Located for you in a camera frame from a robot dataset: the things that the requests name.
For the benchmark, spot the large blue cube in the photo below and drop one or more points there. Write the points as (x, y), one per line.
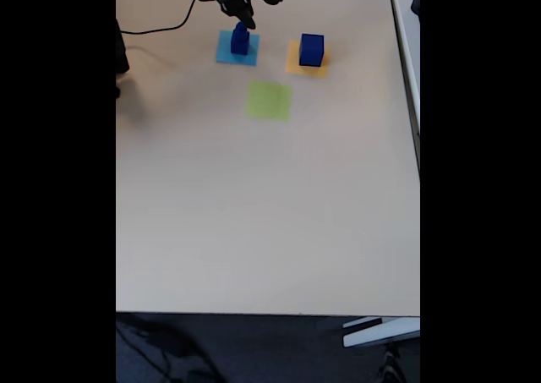
(312, 51)

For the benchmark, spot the dark blue object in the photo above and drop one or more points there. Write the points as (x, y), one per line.
(416, 2)

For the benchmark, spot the orange square sheet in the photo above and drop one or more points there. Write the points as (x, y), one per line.
(293, 68)

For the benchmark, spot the white grey bar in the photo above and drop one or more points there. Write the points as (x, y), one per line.
(380, 332)

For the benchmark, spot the white neighbouring table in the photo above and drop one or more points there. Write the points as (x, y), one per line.
(408, 40)

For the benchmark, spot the green square sheet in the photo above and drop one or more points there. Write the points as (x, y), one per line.
(269, 100)

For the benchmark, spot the blue square sheet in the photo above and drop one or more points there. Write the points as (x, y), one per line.
(224, 57)

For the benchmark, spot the small blue cube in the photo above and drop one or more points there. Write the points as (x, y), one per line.
(240, 45)

